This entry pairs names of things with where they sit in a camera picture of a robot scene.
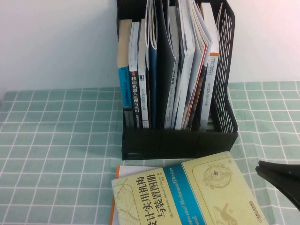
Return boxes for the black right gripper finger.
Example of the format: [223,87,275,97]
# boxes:
[255,166,300,211]
[257,160,300,188]

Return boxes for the yellow blue hardcover book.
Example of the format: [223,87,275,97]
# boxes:
[111,151,269,225]

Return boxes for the white book orange trim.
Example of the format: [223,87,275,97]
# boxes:
[199,2,220,131]

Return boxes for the black mesh book holder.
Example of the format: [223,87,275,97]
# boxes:
[116,0,239,161]

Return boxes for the white orange programming book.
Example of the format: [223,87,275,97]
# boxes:
[109,165,165,225]

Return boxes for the grey white spine book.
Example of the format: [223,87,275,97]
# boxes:
[137,18,150,129]

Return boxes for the black spine book white characters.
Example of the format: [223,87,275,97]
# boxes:
[128,22,143,128]

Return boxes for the light blue spine book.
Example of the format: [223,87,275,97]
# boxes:
[116,19,132,111]

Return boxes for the white cover magazine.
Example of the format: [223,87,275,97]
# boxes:
[171,0,196,130]

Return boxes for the dark blue cover magazine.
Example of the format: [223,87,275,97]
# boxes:
[145,0,158,129]

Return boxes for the green checked tablecloth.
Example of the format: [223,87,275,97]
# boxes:
[0,81,300,225]

